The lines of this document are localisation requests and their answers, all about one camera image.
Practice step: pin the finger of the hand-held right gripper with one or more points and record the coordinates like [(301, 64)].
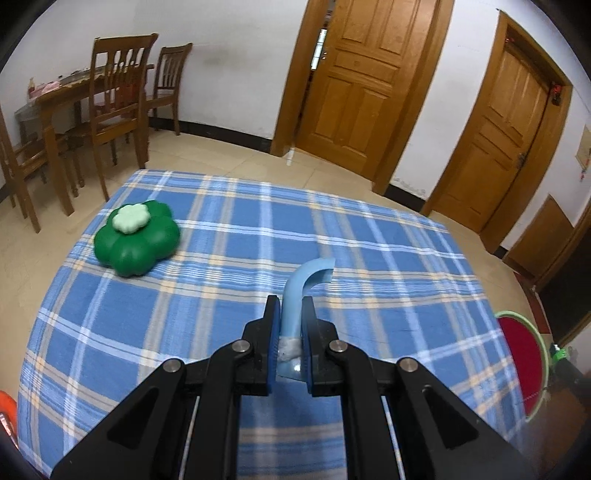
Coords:
[(575, 376)]

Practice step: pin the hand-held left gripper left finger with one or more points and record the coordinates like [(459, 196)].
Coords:
[(272, 350)]

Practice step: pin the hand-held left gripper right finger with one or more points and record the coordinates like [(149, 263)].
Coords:
[(308, 355)]

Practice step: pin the light blue plastic strip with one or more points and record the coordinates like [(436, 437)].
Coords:
[(295, 300)]

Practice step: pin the red basin with green rim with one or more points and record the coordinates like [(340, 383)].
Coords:
[(517, 355)]

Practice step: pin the black entrance door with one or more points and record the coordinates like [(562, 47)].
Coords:
[(572, 300)]

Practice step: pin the red doormat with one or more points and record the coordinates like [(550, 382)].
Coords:
[(533, 304)]

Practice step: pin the blue plaid blanket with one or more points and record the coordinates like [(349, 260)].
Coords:
[(231, 240)]

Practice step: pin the low wooden cabinet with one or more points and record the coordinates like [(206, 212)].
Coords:
[(545, 240)]

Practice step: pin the green flower-shaped cushion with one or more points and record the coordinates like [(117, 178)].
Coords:
[(134, 254)]

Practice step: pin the closed wooden door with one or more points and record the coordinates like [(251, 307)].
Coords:
[(498, 138)]

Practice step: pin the orange plastic stool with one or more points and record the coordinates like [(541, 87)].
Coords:
[(7, 415)]

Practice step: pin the open wooden door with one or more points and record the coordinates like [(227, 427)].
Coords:
[(364, 83)]

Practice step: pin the wooden dining chair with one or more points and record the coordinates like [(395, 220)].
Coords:
[(23, 161), (173, 69), (120, 60)]

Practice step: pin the dark wooden dining table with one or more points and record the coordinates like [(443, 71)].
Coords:
[(60, 99)]

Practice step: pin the wall electric box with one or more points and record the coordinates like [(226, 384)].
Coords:
[(584, 152)]

